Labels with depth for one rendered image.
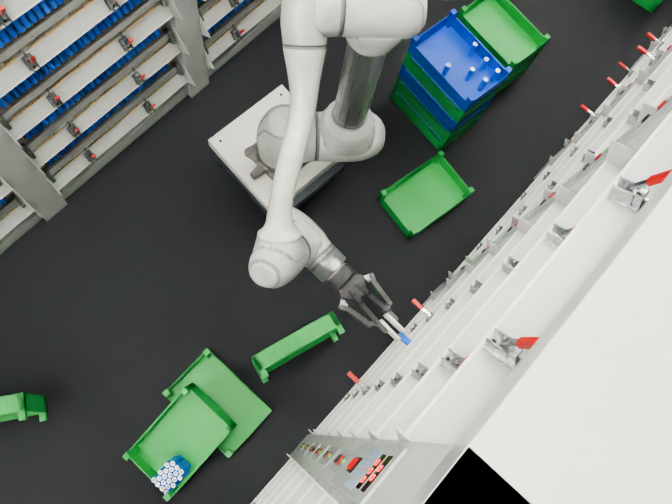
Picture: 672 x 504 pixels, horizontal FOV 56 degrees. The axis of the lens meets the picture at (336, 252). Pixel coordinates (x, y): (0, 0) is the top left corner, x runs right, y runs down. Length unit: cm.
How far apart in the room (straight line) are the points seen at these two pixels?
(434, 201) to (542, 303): 167
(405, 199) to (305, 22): 113
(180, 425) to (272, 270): 90
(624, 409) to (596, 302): 8
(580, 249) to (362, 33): 81
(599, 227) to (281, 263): 75
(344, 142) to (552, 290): 119
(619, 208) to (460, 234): 158
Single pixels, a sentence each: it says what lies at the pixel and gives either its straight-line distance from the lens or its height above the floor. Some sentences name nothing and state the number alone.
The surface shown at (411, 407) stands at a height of 129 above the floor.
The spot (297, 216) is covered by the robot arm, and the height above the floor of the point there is 72.
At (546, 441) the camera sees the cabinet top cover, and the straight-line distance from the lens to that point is 52.
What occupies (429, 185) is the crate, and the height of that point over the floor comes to 0.
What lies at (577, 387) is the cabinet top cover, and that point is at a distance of 53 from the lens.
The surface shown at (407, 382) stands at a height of 110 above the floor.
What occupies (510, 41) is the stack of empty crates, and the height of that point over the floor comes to 16.
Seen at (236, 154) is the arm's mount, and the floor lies 25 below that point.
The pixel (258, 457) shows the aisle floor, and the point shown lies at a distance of 220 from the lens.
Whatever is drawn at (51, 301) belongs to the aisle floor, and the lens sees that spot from 236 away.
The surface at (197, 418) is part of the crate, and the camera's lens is 213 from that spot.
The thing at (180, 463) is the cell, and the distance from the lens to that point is 214.
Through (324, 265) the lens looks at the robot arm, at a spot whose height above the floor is 69.
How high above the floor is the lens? 220
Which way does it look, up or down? 73 degrees down
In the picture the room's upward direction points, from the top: 22 degrees clockwise
